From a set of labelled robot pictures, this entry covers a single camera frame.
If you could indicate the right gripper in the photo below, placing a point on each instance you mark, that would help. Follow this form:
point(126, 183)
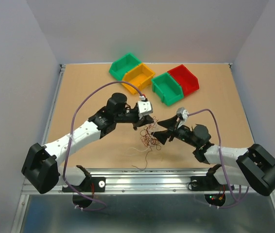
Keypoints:
point(169, 123)

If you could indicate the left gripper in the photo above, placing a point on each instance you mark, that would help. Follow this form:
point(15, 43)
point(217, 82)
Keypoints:
point(146, 119)

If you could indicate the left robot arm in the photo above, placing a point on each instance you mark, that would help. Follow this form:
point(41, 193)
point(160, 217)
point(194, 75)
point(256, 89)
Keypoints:
point(43, 164)

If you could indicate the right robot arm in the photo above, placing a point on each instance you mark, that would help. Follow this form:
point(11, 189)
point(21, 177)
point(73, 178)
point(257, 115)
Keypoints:
point(253, 166)

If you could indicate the near green bin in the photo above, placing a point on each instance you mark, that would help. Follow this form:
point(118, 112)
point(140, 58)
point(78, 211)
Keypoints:
point(167, 88)

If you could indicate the green bin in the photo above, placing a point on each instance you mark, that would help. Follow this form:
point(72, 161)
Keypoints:
point(123, 65)
point(167, 88)

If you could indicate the yellow bin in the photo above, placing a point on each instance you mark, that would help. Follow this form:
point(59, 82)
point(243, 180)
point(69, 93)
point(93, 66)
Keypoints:
point(140, 76)

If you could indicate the red bin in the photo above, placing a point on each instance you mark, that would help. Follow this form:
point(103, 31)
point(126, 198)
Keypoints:
point(185, 79)

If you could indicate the far green bin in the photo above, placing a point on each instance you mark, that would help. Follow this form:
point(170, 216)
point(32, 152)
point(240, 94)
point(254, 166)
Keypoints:
point(123, 65)

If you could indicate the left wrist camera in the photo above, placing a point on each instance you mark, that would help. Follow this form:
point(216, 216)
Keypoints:
point(144, 108)

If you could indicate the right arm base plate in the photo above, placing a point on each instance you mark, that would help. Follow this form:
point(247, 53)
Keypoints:
point(204, 183)

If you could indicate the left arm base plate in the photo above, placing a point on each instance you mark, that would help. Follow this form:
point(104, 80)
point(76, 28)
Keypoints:
point(87, 184)

